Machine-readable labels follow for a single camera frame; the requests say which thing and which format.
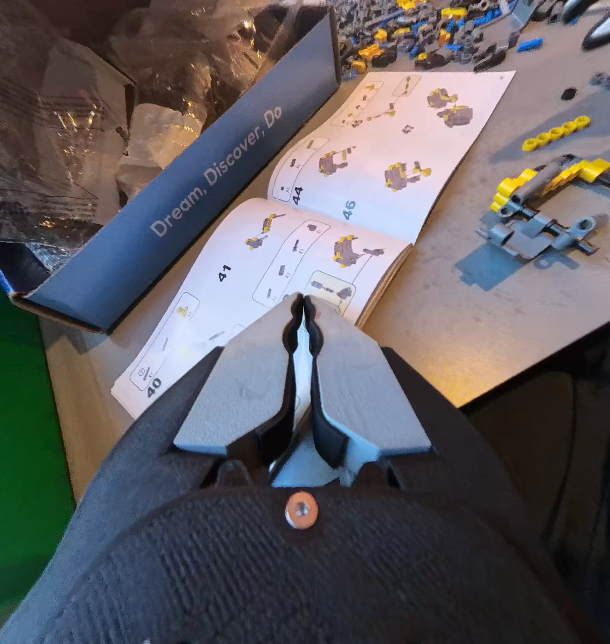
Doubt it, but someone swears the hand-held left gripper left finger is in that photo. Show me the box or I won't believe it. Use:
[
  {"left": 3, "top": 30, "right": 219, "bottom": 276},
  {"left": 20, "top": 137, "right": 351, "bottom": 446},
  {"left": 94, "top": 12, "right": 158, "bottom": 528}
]
[{"left": 175, "top": 294, "right": 304, "bottom": 469}]

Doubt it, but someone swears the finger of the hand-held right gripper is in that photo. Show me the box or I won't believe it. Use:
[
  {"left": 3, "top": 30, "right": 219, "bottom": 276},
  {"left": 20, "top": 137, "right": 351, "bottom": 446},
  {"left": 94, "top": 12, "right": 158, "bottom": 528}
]
[{"left": 582, "top": 0, "right": 610, "bottom": 49}]

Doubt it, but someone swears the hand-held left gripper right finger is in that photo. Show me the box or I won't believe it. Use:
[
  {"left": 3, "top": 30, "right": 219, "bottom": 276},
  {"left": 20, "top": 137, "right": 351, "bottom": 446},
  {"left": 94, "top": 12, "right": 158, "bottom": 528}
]
[{"left": 305, "top": 295, "right": 433, "bottom": 484}]

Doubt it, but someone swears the black axle with yellow connector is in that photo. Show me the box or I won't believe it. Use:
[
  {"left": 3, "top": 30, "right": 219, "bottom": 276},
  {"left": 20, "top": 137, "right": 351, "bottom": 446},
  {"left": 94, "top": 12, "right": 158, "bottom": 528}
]
[{"left": 545, "top": 157, "right": 610, "bottom": 198}]

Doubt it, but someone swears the grey and yellow brick assembly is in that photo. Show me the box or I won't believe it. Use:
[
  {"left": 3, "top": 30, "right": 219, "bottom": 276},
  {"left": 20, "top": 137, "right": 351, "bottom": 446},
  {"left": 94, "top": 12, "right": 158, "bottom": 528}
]
[{"left": 476, "top": 153, "right": 599, "bottom": 265}]

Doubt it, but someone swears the instruction booklet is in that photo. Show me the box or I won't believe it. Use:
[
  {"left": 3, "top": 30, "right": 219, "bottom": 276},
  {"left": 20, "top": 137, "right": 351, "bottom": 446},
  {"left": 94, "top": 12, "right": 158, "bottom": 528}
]
[{"left": 111, "top": 69, "right": 517, "bottom": 420}]

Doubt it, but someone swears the grey desk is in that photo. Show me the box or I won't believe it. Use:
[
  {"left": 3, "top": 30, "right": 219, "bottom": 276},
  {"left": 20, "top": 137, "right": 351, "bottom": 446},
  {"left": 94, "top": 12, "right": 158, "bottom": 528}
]
[{"left": 39, "top": 0, "right": 610, "bottom": 504}]

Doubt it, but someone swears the small yellow brick piece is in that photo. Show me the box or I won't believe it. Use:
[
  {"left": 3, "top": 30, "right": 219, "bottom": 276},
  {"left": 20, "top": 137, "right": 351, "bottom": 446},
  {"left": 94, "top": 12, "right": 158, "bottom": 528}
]
[{"left": 522, "top": 115, "right": 592, "bottom": 153}]

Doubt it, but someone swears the pile of small building bricks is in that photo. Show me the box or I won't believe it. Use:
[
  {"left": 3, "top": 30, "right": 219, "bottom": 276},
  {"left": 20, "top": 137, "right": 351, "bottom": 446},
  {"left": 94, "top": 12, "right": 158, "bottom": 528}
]
[{"left": 330, "top": 0, "right": 547, "bottom": 76}]

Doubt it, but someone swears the grey cardboard box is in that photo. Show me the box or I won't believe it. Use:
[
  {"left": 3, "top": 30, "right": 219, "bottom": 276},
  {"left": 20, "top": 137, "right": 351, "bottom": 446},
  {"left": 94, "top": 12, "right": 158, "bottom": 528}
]
[{"left": 0, "top": 5, "right": 343, "bottom": 335}]

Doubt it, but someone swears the clear plastic bag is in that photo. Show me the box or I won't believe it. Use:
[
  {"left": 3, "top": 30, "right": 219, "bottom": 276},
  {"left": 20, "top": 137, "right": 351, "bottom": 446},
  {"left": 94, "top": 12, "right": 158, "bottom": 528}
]
[{"left": 0, "top": 0, "right": 316, "bottom": 247}]

